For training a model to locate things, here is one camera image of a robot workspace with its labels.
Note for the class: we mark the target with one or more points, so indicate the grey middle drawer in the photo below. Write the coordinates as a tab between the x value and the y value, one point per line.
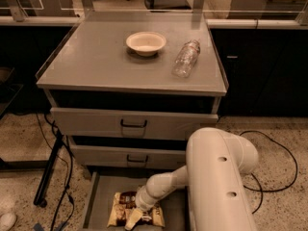
135	153

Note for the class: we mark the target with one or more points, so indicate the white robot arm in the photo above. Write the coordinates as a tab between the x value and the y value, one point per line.
215	163

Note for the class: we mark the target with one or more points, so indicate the grey drawer cabinet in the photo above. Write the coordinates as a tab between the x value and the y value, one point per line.
95	69

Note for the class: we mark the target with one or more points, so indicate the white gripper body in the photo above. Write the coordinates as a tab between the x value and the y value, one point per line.
143	203

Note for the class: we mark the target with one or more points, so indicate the grey open bottom drawer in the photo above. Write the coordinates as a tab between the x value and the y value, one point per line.
105	183

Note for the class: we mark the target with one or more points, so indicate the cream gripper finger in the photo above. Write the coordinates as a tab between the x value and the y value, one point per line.
133	218

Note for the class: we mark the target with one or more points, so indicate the white shoe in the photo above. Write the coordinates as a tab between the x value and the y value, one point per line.
7	221

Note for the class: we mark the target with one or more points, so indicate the brown chip bag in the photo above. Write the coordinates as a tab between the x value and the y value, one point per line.
124	203

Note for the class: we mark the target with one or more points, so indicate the clear plastic water bottle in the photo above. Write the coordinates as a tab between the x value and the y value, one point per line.
186	59

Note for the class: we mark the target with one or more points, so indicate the white paper bowl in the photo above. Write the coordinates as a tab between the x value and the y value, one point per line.
146	44

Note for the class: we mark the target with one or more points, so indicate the black table leg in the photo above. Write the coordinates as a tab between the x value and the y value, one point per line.
39	199

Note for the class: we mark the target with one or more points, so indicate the grey top drawer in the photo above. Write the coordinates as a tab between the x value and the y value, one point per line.
130	124

